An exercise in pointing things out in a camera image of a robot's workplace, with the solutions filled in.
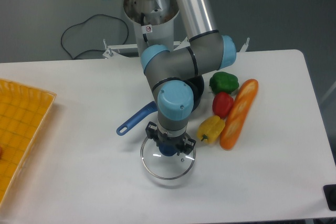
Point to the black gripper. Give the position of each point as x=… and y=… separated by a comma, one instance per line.
x=181, y=142

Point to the glass lid blue knob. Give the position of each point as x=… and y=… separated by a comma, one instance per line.
x=165, y=167

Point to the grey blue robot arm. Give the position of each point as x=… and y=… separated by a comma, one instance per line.
x=166, y=71

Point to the yellow bell pepper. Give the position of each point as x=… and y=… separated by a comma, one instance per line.
x=210, y=129

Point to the dark blue saucepan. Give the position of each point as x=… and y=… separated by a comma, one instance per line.
x=197, y=85

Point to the red bell pepper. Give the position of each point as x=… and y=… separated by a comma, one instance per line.
x=222, y=104

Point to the green bell pepper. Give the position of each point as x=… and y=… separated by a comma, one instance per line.
x=223, y=82

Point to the orange baguette loaf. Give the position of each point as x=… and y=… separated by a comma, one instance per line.
x=238, y=113

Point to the yellow woven basket tray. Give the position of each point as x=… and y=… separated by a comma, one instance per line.
x=23, y=112

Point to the black corner device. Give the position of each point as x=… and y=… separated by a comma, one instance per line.
x=329, y=192

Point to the white metal base frame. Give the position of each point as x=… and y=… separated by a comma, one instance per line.
x=131, y=50

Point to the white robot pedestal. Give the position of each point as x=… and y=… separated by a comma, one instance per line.
x=153, y=22

